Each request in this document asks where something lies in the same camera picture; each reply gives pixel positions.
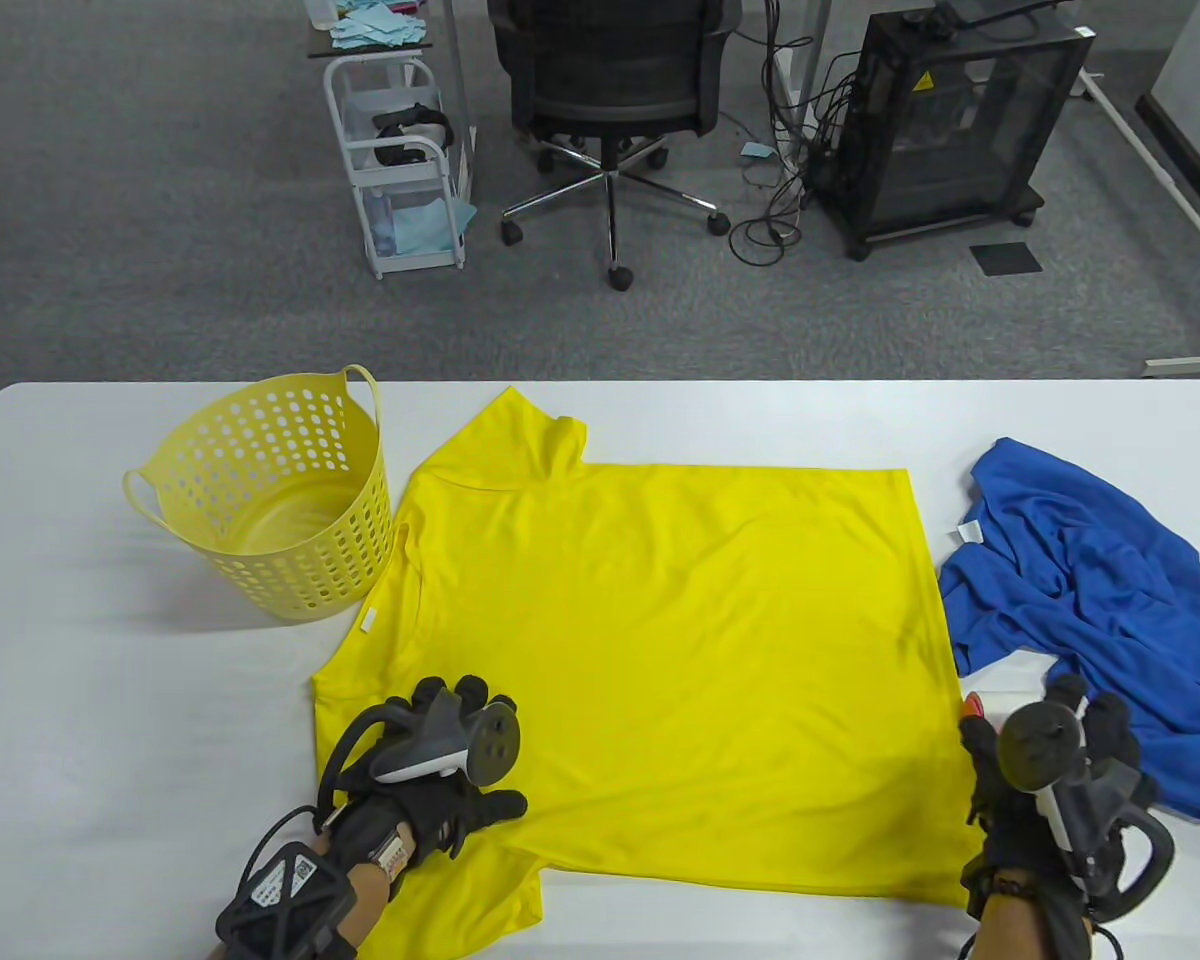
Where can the grey hand controller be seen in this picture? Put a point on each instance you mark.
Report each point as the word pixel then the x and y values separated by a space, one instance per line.
pixel 490 745
pixel 1035 745

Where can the black floor plate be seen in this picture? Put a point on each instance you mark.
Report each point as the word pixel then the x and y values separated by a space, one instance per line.
pixel 1005 258

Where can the white desk base frame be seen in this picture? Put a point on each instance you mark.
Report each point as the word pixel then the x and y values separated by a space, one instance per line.
pixel 1160 170

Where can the yellow t-shirt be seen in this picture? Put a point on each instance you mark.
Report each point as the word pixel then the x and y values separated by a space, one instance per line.
pixel 660 650

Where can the black headset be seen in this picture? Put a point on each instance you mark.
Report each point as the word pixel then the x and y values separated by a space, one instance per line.
pixel 410 130

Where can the pile of light blue cloths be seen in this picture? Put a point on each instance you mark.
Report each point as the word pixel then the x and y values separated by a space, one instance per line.
pixel 380 28

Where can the blue t-shirt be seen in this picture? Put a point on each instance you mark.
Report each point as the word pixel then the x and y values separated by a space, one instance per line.
pixel 1110 600

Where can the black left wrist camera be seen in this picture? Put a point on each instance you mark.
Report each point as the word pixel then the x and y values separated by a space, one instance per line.
pixel 285 900

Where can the person's right hand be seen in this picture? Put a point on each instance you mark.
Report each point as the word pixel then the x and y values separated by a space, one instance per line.
pixel 1010 842

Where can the pink lint roller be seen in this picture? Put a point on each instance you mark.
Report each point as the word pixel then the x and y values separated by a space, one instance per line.
pixel 1010 705

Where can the light blue cloth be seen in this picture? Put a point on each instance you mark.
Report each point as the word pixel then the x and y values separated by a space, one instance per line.
pixel 425 228

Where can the white rolling cart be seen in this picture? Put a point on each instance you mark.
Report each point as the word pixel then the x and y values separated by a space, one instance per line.
pixel 335 110

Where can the black office chair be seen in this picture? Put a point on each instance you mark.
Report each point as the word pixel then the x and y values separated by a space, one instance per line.
pixel 610 60

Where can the person's left forearm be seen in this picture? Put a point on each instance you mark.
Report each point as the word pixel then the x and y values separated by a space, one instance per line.
pixel 365 892

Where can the grey left hand controller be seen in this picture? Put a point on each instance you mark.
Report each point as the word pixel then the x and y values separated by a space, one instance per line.
pixel 490 745

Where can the black equipment cabinet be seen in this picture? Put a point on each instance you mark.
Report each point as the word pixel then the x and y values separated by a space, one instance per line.
pixel 960 140

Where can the white desk leg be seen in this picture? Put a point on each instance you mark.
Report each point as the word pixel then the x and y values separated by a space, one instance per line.
pixel 810 60

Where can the person's right forearm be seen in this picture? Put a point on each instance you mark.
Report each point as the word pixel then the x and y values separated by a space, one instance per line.
pixel 1010 932

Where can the yellow perforated plastic basket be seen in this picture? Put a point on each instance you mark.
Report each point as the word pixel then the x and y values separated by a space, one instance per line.
pixel 260 530

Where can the person's left hand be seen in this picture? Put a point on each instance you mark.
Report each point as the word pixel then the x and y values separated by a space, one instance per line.
pixel 460 812

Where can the light blue paper scrap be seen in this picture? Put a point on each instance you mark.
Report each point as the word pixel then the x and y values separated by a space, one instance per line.
pixel 757 151

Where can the grey right hand controller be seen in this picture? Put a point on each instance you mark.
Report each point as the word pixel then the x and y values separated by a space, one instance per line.
pixel 1035 745

